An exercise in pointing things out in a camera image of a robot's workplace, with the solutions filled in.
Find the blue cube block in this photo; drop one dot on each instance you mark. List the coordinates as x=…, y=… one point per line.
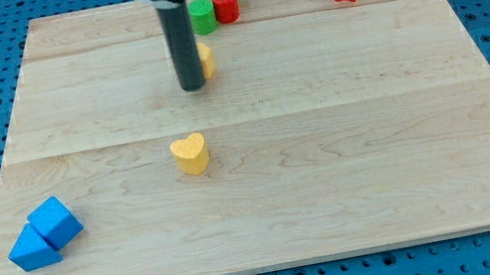
x=55, y=223

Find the yellow heart block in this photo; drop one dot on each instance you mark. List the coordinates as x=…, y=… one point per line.
x=191, y=154

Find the green cylinder block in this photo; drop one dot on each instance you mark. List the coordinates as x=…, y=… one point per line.
x=202, y=15

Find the red cylinder block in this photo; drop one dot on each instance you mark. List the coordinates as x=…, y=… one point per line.
x=226, y=11

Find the yellow hexagon block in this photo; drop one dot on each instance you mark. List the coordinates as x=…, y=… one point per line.
x=207, y=60

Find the light wooden board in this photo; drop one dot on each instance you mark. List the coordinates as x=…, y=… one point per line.
x=334, y=130

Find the blue triangle block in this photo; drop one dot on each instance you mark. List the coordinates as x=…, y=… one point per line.
x=31, y=251

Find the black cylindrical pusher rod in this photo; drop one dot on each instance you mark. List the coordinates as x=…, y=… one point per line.
x=177, y=29

